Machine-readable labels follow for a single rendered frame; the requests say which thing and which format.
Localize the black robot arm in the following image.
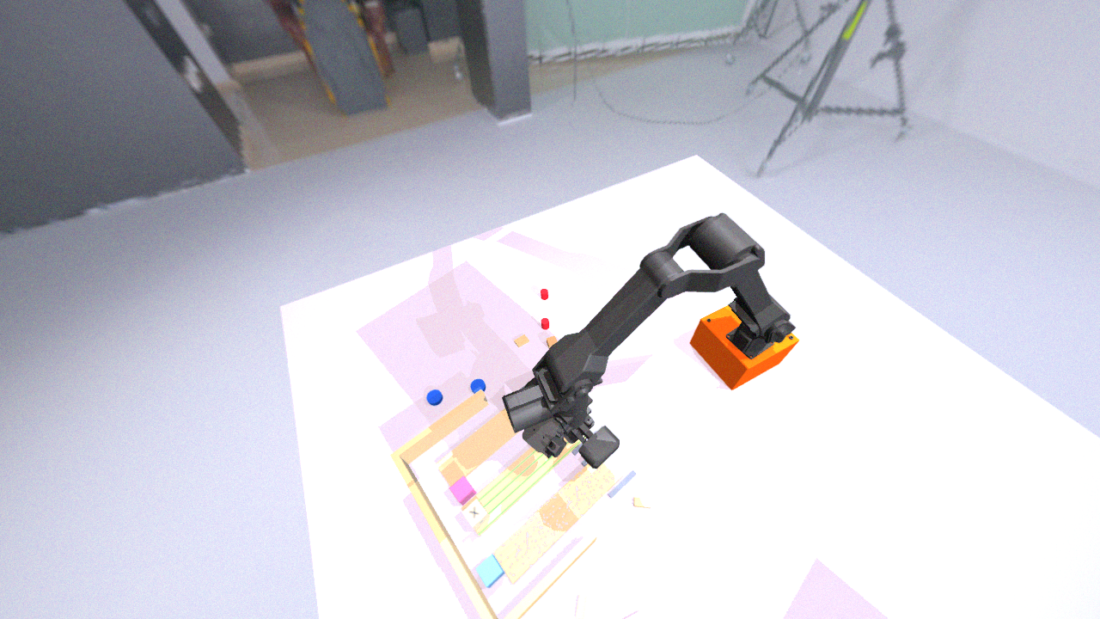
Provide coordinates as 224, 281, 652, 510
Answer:
502, 213, 796, 458

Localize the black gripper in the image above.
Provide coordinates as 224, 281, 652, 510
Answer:
553, 396, 620, 469

